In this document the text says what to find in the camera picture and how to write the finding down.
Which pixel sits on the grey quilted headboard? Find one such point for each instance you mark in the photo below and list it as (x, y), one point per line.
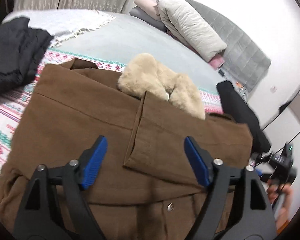
(240, 45)

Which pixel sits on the patterned red green blanket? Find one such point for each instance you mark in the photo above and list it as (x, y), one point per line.
(5, 120)

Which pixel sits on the white quilted duvet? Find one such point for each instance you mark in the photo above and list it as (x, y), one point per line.
(190, 27)

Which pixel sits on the black folded garment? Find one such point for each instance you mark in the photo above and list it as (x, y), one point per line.
(240, 110)

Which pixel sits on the black puffy jacket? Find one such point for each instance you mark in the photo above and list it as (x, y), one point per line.
(15, 55)

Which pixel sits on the person's right hand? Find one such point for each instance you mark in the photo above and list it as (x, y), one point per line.
(286, 202)

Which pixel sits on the dark pink cloth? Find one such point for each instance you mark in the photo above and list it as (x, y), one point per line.
(216, 61)

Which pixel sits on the white wall socket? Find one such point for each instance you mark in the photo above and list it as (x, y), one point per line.
(273, 88)

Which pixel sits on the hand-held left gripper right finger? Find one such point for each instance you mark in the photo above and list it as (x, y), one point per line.
(196, 162)

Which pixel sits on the brown coat with fur collar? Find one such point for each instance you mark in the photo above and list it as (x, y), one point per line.
(77, 130)

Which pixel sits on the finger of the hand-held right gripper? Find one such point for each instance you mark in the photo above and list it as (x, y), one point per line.
(261, 175)
(261, 158)

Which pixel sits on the light pink folded cloth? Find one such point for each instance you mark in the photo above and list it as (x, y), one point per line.
(145, 7)

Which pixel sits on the grey folded pillow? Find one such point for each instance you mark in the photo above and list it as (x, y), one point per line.
(142, 16)

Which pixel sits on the white fringed throw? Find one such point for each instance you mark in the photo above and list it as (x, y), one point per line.
(65, 22)

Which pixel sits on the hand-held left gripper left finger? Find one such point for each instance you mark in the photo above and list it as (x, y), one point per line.
(95, 162)

